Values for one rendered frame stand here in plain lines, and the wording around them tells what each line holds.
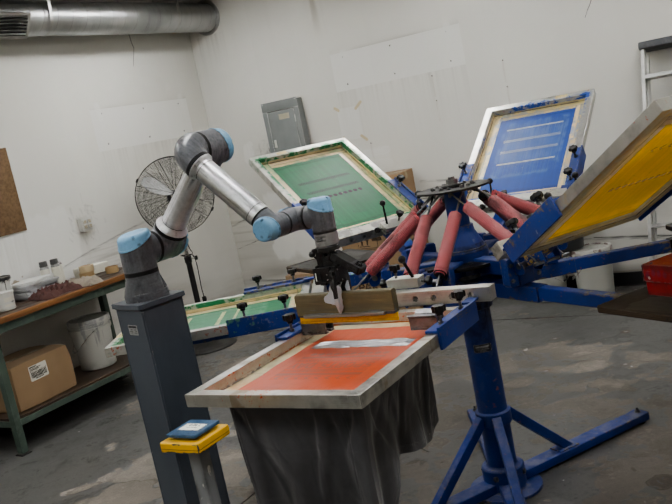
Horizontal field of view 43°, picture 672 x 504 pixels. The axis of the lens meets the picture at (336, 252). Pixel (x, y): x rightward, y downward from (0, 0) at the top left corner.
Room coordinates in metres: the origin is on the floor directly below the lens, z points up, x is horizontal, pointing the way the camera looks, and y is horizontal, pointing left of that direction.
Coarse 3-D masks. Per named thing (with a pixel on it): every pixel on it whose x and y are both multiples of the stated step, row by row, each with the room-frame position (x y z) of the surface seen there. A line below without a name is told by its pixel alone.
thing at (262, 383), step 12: (324, 336) 2.83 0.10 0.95; (336, 336) 2.80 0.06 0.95; (348, 336) 2.77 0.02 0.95; (360, 336) 2.74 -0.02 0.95; (324, 348) 2.68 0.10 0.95; (336, 348) 2.65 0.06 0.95; (348, 348) 2.62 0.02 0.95; (288, 360) 2.62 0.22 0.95; (276, 372) 2.51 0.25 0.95; (252, 384) 2.44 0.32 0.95; (264, 384) 2.41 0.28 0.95; (276, 384) 2.39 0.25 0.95; (288, 384) 2.37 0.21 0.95; (300, 384) 2.34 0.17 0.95
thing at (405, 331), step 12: (372, 336) 2.71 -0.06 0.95; (384, 336) 2.68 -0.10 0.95; (396, 336) 2.65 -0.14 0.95; (408, 336) 2.62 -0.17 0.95; (420, 336) 2.59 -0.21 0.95; (360, 348) 2.59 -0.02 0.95; (372, 348) 2.56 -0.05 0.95; (384, 348) 2.54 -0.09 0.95; (396, 348) 2.51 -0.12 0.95; (384, 360) 2.41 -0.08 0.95; (372, 372) 2.32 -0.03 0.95; (312, 384) 2.32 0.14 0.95; (324, 384) 2.30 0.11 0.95; (336, 384) 2.28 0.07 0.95; (348, 384) 2.25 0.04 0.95; (360, 384) 2.23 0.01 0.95
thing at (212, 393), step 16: (400, 320) 2.81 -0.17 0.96; (304, 336) 2.83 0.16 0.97; (432, 336) 2.44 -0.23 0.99; (272, 352) 2.67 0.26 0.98; (416, 352) 2.33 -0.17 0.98; (240, 368) 2.52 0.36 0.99; (256, 368) 2.58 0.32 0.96; (384, 368) 2.22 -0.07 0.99; (400, 368) 2.23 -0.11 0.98; (208, 384) 2.41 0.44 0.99; (224, 384) 2.45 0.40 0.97; (368, 384) 2.11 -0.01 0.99; (384, 384) 2.15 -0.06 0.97; (192, 400) 2.34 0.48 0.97; (208, 400) 2.31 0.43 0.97; (224, 400) 2.28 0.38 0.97; (240, 400) 2.25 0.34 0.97; (256, 400) 2.22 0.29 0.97; (272, 400) 2.19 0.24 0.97; (288, 400) 2.16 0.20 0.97; (304, 400) 2.13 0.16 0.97; (320, 400) 2.11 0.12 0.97; (336, 400) 2.08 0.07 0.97; (352, 400) 2.06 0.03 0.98; (368, 400) 2.07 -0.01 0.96
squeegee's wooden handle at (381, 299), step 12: (384, 288) 2.53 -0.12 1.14; (300, 300) 2.68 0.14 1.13; (312, 300) 2.65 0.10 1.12; (348, 300) 2.58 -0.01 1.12; (360, 300) 2.56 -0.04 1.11; (372, 300) 2.53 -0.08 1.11; (384, 300) 2.51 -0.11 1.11; (396, 300) 2.51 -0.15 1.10; (300, 312) 2.68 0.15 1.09; (312, 312) 2.66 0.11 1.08; (324, 312) 2.63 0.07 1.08; (336, 312) 2.61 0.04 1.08; (348, 312) 2.58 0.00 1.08
